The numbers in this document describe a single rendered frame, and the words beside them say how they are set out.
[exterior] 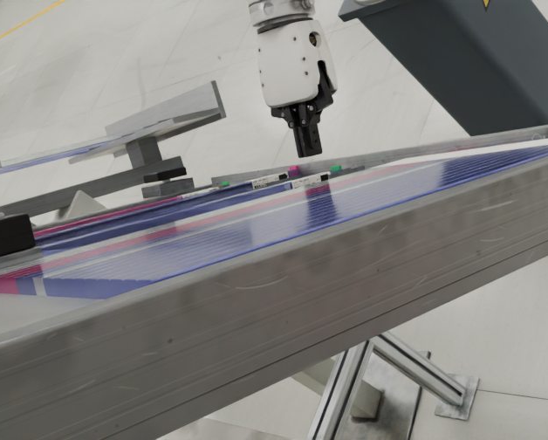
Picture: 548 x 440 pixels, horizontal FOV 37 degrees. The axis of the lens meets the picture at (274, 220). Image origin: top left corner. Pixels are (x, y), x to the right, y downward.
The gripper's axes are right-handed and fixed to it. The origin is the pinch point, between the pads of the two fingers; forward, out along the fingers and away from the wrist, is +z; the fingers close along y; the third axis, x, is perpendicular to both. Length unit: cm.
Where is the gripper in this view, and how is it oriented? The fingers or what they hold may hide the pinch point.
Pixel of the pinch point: (307, 140)
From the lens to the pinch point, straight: 108.2
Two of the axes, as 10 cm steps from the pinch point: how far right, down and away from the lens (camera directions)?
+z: 2.0, 9.7, 1.0
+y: -6.7, 0.6, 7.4
